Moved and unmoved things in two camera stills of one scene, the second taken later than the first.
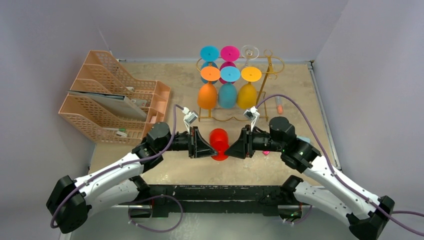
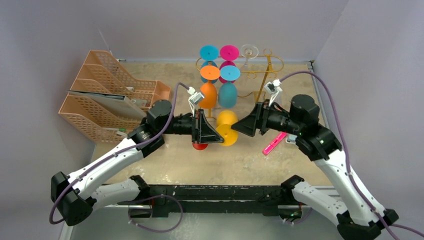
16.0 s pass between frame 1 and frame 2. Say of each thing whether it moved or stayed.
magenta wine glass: stayed
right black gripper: moved
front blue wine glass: stayed
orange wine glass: stayed
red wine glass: moved
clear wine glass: stayed
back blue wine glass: stayed
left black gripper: moved
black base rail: stayed
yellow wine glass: moved
